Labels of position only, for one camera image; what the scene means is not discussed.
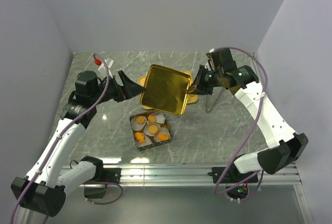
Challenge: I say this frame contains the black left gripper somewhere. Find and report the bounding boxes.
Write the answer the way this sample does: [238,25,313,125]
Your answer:
[91,70,146,105]

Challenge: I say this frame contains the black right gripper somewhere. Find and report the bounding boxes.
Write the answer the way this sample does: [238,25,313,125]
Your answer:
[186,65,223,95]

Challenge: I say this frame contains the metal tongs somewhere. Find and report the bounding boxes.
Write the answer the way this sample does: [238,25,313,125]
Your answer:
[205,87,224,113]

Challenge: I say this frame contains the gold tin lid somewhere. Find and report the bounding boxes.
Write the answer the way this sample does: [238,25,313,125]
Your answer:
[140,64,192,115]

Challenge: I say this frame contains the orange leaf cookie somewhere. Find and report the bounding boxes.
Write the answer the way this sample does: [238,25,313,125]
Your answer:
[148,115,157,122]

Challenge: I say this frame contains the round biscuit cookie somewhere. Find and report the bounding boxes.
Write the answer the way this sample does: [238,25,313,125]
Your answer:
[148,125,159,135]

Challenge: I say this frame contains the orange fish cookie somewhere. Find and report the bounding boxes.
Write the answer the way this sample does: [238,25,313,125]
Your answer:
[134,132,146,144]
[157,133,170,141]

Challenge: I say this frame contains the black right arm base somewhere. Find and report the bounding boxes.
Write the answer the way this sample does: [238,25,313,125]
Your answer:
[209,165,259,185]

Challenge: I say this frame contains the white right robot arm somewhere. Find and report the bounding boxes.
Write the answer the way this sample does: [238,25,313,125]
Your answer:
[187,47,309,182]

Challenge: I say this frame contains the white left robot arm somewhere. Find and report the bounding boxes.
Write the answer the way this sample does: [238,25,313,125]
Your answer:
[11,71,145,217]

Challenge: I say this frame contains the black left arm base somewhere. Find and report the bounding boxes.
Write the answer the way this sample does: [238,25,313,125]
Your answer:
[99,168,121,184]

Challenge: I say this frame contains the yellow plastic tray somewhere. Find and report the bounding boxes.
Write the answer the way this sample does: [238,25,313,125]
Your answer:
[138,71,199,110]

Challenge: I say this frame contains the white paper cup back-left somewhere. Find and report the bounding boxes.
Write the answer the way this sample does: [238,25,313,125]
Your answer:
[131,116,147,132]

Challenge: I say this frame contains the white paper cup back-right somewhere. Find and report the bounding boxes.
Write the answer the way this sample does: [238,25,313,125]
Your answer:
[150,111,165,124]

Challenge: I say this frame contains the red emergency button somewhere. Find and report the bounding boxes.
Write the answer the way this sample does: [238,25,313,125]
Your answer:
[94,58,102,66]

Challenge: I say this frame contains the white paper cup centre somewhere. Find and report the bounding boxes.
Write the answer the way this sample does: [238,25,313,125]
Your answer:
[143,122,160,136]

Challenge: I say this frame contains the green christmas cookie tin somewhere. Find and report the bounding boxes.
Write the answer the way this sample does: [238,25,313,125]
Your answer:
[130,110,172,151]

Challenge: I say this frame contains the white paper cup right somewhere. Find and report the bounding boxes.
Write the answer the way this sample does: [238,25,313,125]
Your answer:
[154,127,171,143]

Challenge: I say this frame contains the white paper cup front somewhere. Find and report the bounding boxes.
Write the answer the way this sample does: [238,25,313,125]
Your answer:
[134,134,152,148]

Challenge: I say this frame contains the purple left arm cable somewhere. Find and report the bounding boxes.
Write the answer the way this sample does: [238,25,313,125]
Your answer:
[9,52,124,224]

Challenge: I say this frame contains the aluminium mounting rail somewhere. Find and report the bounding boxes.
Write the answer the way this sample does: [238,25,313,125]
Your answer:
[104,163,302,187]

